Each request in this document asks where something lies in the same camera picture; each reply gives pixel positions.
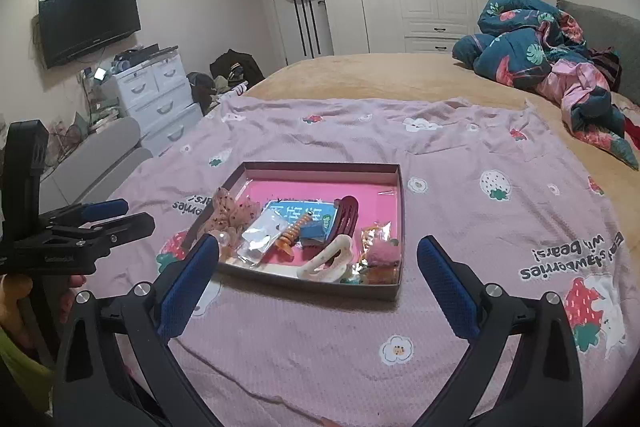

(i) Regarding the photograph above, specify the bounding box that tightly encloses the grey padded bench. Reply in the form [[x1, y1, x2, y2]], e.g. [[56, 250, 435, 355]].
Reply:
[[37, 117, 153, 208]]

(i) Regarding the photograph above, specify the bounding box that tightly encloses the dark clothing pile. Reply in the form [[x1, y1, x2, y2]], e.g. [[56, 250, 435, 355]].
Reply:
[[187, 49, 266, 115]]

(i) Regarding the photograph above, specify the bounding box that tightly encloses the clear plastic packet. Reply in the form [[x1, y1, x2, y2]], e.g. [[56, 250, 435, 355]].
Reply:
[[236, 237, 276, 268]]

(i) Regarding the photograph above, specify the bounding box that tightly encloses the clear packet with white card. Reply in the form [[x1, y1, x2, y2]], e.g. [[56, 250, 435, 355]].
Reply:
[[242, 212, 291, 253]]

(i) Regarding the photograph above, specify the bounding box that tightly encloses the lace bow hair clip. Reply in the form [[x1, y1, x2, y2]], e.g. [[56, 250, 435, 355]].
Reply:
[[209, 187, 262, 233]]

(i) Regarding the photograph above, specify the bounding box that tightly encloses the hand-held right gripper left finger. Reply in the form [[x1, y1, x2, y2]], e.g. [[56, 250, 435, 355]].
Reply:
[[52, 234, 221, 427]]

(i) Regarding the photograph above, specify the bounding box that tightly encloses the white claw hair clip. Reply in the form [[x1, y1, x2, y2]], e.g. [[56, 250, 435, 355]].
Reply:
[[296, 234, 353, 283]]

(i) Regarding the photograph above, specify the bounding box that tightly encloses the clear bead hair tie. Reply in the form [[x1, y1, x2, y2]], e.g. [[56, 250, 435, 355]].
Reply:
[[207, 229, 243, 255]]

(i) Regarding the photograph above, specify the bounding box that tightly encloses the person's left forearm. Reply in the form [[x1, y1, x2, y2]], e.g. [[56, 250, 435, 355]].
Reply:
[[0, 327, 53, 400]]

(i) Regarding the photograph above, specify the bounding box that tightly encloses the orange spiral hair tie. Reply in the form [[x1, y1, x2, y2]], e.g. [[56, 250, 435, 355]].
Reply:
[[274, 214, 313, 260]]

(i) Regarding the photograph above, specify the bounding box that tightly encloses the cluttered wire shelf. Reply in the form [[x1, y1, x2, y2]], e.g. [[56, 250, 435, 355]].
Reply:
[[75, 72, 121, 132]]

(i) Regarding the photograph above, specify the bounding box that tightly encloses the pink strawberry printed blanket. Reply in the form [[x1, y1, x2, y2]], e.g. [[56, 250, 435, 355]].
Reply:
[[90, 96, 640, 427]]

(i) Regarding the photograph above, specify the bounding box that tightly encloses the blue hair clip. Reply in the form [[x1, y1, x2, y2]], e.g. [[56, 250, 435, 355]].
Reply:
[[300, 219, 326, 243]]

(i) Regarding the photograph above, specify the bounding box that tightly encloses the white drawer unit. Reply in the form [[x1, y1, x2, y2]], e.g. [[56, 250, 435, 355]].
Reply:
[[102, 44, 203, 155]]

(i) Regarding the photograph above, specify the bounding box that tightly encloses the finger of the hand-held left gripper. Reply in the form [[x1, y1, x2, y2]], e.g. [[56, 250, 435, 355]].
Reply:
[[42, 213, 156, 258], [42, 199, 130, 228]]

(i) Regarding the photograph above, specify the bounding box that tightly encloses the dark striped garment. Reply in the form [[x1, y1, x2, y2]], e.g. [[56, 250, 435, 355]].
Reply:
[[587, 48, 623, 92]]

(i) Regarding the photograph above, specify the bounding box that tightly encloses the beige bed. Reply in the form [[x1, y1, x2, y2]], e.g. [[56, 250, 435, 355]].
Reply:
[[245, 52, 640, 218]]

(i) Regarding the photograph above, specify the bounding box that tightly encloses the grey headboard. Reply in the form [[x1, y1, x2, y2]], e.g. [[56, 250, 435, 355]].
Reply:
[[556, 0, 640, 102]]

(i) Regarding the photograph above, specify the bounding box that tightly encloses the orange flower clips packet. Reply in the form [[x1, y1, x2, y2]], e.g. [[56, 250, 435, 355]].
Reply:
[[360, 221, 396, 248]]

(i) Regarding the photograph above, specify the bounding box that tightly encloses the shallow cardboard box pink inside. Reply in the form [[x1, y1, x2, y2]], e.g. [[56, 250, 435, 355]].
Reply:
[[187, 162, 405, 302]]

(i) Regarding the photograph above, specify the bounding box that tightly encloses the pink pom-pom hair tie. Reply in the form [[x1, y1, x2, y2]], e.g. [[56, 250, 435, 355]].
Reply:
[[367, 239, 402, 268]]

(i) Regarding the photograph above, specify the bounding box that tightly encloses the black wall television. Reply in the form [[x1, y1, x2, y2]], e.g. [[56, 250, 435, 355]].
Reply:
[[37, 0, 142, 69]]

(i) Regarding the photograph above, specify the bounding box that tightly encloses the teal and pink floral quilt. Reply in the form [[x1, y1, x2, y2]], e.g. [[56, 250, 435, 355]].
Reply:
[[452, 0, 640, 170]]

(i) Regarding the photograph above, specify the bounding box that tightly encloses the dark red hair clip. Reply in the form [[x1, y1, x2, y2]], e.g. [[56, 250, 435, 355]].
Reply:
[[300, 196, 360, 253]]

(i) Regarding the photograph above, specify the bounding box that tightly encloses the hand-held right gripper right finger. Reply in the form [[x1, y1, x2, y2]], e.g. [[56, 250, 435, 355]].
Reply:
[[416, 234, 586, 427]]

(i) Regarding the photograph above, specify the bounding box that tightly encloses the person's left hand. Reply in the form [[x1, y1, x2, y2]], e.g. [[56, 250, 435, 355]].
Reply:
[[57, 275, 88, 324]]

